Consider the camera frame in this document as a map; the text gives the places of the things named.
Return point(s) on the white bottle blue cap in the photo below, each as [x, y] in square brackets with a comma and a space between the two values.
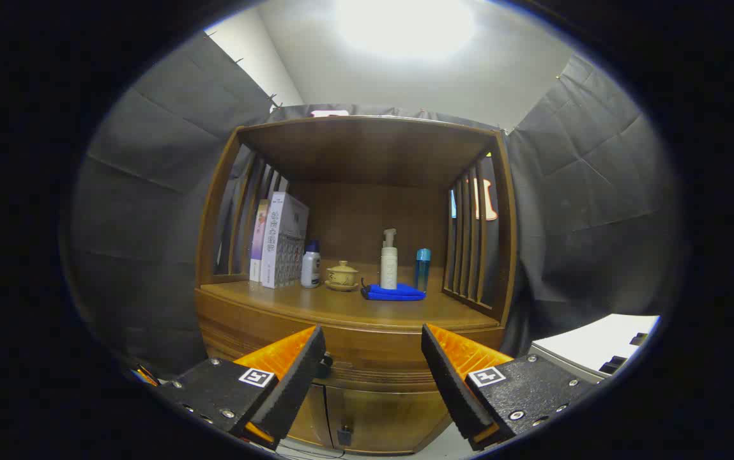
[310, 268]

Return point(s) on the wooden countertop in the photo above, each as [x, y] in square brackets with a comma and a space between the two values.
[354, 308]

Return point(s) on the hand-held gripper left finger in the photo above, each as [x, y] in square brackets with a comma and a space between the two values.
[293, 377]

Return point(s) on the white patterned book box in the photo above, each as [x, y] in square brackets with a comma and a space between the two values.
[282, 243]

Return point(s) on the white pump bottle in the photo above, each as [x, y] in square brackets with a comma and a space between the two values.
[389, 265]

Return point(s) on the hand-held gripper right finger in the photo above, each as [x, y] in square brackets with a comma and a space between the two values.
[450, 377]

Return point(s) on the blue folded cloth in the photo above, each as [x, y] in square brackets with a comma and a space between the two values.
[398, 294]

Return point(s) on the black backdrop cloth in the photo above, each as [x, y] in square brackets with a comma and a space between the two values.
[149, 191]

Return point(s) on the wooden cabinet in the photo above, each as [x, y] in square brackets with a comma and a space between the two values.
[354, 223]

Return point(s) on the blue clear bottle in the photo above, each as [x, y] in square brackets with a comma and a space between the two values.
[422, 268]

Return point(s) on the wooden cabinet door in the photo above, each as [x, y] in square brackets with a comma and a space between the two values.
[392, 418]
[315, 418]

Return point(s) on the purple book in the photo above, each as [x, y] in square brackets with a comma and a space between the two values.
[257, 243]

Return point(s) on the wooden drawer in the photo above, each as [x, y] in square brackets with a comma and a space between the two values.
[373, 358]

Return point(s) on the yellow lidded teacup with saucer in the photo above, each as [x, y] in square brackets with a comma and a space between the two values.
[342, 276]

